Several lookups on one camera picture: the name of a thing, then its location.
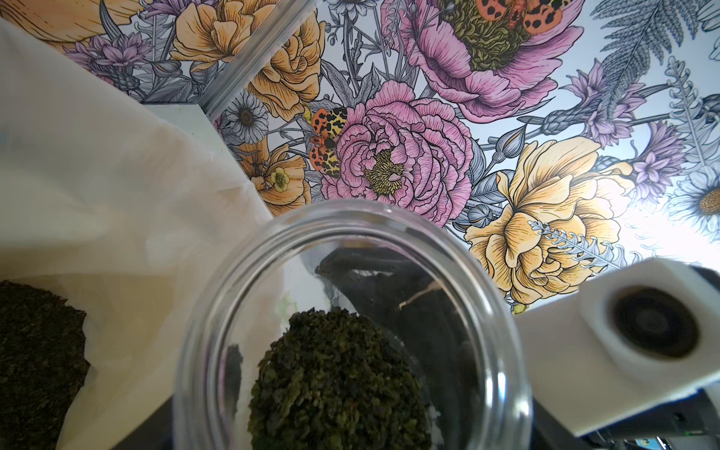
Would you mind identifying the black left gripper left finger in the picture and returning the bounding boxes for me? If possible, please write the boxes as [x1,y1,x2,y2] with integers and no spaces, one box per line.
[109,344,244,450]

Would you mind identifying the dumped tea leaves pile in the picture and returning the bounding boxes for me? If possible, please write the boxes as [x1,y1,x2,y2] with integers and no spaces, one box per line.
[1,281,89,449]

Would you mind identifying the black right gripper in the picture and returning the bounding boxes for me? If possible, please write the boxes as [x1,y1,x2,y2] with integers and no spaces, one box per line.
[584,390,719,449]

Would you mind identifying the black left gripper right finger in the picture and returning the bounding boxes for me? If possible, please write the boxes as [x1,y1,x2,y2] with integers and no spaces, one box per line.
[531,399,591,450]

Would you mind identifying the aluminium corner post right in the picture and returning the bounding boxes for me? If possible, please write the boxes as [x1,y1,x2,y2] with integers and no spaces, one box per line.
[199,1,324,122]

